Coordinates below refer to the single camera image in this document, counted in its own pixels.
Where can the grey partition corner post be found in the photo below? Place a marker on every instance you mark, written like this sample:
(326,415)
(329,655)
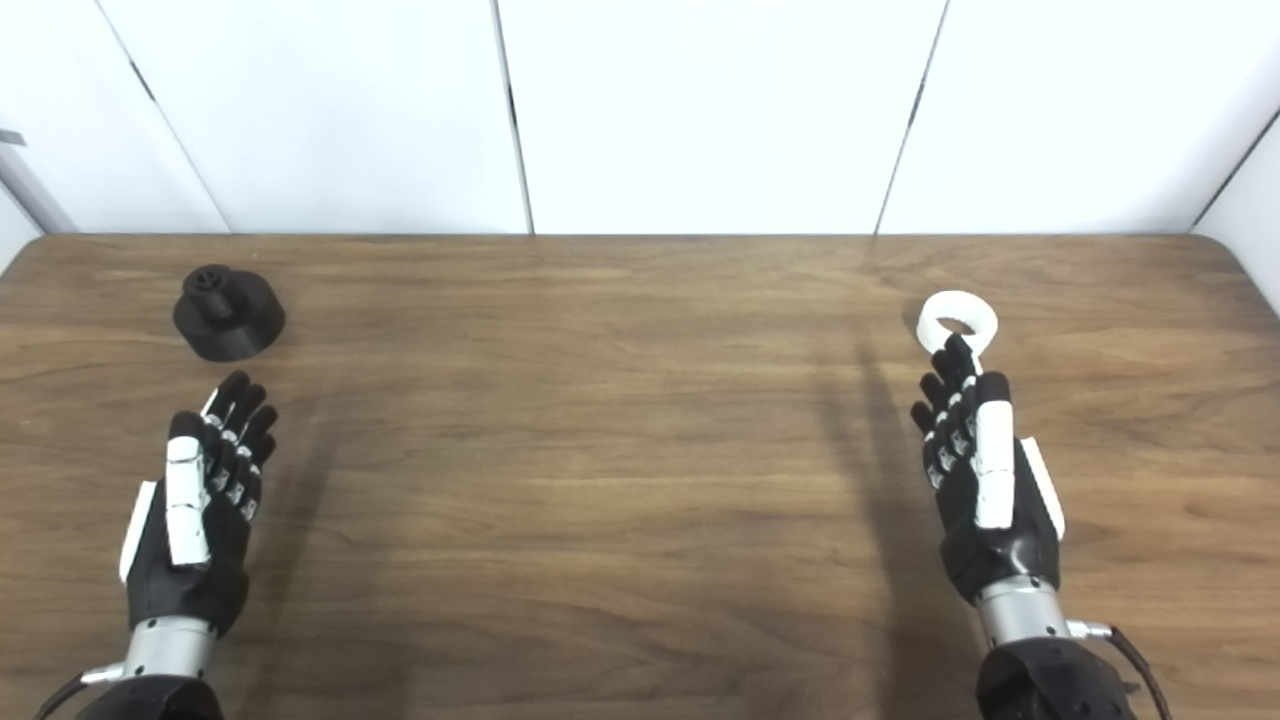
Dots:
(35,195)

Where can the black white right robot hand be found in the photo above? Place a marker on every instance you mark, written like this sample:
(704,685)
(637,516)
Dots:
(1000,550)

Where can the round black stepped part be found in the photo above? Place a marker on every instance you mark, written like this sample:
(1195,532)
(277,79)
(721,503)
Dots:
(230,325)

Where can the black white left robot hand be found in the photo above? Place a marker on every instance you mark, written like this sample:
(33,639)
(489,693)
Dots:
(190,570)

